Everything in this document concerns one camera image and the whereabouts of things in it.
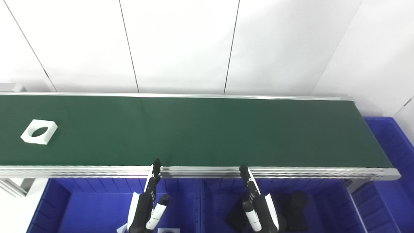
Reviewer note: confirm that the blue bin with white parts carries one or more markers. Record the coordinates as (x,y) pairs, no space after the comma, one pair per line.
(90,210)

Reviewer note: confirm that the white square part with hole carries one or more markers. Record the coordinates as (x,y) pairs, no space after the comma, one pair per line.
(168,229)
(121,229)
(30,138)

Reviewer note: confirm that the green conveyor belt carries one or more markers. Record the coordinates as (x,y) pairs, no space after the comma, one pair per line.
(207,132)
(97,171)

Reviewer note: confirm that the blue bin with black parts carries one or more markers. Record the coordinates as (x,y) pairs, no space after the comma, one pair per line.
(326,210)

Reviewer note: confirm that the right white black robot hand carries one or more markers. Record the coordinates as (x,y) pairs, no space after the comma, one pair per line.
(258,207)

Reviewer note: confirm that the grey conveyor end box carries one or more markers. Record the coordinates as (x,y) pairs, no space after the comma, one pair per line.
(11,87)

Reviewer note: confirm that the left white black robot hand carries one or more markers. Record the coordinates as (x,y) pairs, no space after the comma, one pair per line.
(142,207)

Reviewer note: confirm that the empty blue bin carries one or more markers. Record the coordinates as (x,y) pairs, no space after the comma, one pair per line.
(391,194)

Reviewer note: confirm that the black block part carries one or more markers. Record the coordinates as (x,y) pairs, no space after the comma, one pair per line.
(296,210)

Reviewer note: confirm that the aluminium conveyor leg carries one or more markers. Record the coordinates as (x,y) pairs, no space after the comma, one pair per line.
(16,187)

